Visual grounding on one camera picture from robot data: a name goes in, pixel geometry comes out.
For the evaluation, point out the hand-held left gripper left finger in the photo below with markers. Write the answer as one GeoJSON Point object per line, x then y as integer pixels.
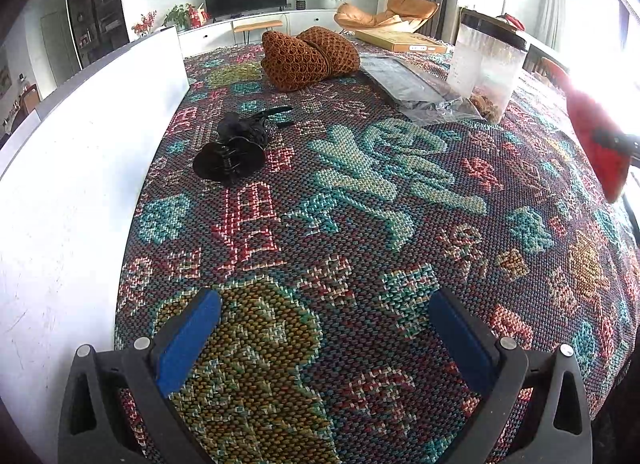
{"type": "Point", "coordinates": [185, 339]}

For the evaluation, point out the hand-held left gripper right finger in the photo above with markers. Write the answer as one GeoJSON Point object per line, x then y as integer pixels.
{"type": "Point", "coordinates": [465, 339]}

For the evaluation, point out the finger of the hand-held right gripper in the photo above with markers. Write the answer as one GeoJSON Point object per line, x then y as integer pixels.
{"type": "Point", "coordinates": [620, 141]}

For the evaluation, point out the clear jar with black lid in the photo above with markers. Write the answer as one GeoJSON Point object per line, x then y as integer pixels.
{"type": "Point", "coordinates": [480, 64]}

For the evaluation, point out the patterned woven blanket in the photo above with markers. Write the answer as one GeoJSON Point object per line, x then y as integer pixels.
{"type": "Point", "coordinates": [350, 224]}

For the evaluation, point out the white board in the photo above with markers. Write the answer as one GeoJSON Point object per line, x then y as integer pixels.
{"type": "Point", "coordinates": [75, 219]}

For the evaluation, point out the clear bag with black item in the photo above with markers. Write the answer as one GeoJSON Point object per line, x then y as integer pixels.
{"type": "Point", "coordinates": [400, 81]}

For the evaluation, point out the flat cardboard box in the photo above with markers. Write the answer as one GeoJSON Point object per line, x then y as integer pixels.
{"type": "Point", "coordinates": [395, 39]}

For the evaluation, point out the tan lounge chair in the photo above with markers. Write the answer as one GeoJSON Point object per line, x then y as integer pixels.
{"type": "Point", "coordinates": [405, 6]}

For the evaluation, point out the white television cabinet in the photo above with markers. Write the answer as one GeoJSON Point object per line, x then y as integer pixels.
{"type": "Point", "coordinates": [210, 39]}

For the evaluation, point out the brown knitted bundle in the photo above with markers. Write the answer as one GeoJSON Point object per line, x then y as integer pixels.
{"type": "Point", "coordinates": [300, 59]}

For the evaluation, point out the red flower bouquet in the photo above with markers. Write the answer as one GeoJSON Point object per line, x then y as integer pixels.
{"type": "Point", "coordinates": [144, 24]}

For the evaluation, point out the red gift bag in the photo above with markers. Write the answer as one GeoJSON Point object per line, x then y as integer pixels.
{"type": "Point", "coordinates": [199, 18]}

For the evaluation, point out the leafy plant with red ornaments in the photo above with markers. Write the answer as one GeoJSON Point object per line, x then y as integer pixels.
{"type": "Point", "coordinates": [177, 16]}

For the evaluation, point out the wooden stool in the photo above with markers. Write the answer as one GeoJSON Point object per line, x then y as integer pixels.
{"type": "Point", "coordinates": [257, 24]}

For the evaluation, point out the dark display cabinet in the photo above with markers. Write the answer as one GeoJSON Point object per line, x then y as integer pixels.
{"type": "Point", "coordinates": [95, 4]}

